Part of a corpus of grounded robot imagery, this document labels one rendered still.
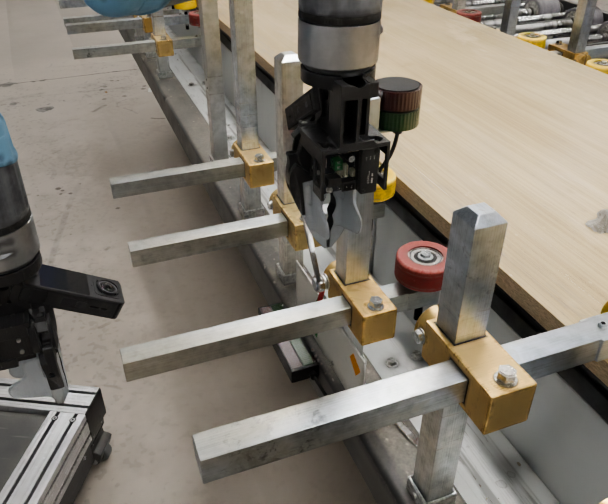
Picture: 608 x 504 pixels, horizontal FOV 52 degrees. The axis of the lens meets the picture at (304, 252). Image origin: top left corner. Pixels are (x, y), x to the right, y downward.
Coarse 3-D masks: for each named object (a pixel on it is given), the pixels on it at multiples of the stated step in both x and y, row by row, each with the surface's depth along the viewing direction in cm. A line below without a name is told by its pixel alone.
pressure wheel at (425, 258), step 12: (408, 252) 87; (420, 252) 87; (432, 252) 87; (444, 252) 86; (396, 264) 86; (408, 264) 84; (420, 264) 84; (432, 264) 84; (444, 264) 84; (396, 276) 87; (408, 276) 84; (420, 276) 83; (432, 276) 83; (408, 288) 85; (420, 288) 84; (432, 288) 84; (420, 312) 91
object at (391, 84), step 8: (376, 80) 76; (384, 80) 76; (392, 80) 76; (400, 80) 76; (408, 80) 76; (384, 88) 73; (392, 88) 73; (400, 88) 73; (408, 88) 73; (416, 88) 73; (392, 112) 74; (400, 112) 74; (408, 112) 74; (392, 144) 79; (392, 152) 80; (384, 160) 80
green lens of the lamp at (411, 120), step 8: (384, 112) 74; (416, 112) 75; (384, 120) 75; (392, 120) 74; (400, 120) 74; (408, 120) 75; (416, 120) 76; (384, 128) 75; (392, 128) 75; (400, 128) 75; (408, 128) 75
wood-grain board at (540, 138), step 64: (256, 0) 222; (384, 0) 222; (384, 64) 160; (448, 64) 160; (512, 64) 160; (576, 64) 160; (448, 128) 125; (512, 128) 125; (576, 128) 125; (448, 192) 102; (512, 192) 102; (576, 192) 102; (512, 256) 87; (576, 256) 87; (576, 320) 75
